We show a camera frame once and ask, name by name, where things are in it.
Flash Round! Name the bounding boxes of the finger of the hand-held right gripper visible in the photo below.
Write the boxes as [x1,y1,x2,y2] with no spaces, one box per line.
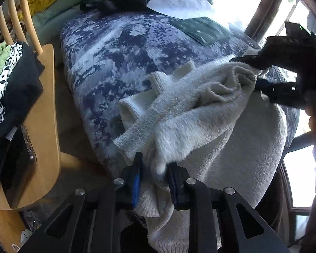
[230,53,273,69]
[254,80,300,103]

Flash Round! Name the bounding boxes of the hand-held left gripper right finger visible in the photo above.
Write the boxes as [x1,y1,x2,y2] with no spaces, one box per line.
[167,162,291,253]

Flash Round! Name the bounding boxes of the black folded cloth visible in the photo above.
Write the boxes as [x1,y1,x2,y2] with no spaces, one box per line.
[0,42,44,199]

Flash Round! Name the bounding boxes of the blue tie-dye blanket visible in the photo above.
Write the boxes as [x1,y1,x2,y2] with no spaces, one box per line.
[60,11,301,174]

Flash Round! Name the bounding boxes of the light wooden furniture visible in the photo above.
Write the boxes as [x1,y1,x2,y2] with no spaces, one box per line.
[0,202,25,253]

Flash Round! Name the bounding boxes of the black and white spotted cloth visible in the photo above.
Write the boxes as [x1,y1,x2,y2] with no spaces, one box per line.
[0,43,24,133]

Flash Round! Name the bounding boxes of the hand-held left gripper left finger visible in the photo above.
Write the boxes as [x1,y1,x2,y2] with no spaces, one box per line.
[20,151,144,253]

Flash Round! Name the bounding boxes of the black smartphone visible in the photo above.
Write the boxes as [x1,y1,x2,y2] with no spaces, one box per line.
[0,125,38,209]

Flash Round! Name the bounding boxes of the light wooden spindle chair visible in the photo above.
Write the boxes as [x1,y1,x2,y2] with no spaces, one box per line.
[0,0,62,212]

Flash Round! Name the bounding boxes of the white fluffy sweater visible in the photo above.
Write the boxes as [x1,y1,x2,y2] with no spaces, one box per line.
[113,49,287,253]

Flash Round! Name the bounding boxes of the teal folded bedding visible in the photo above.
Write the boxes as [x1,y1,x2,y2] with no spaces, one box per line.
[32,0,92,32]

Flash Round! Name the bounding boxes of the dark booklet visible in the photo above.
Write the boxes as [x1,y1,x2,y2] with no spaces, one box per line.
[171,16,235,46]

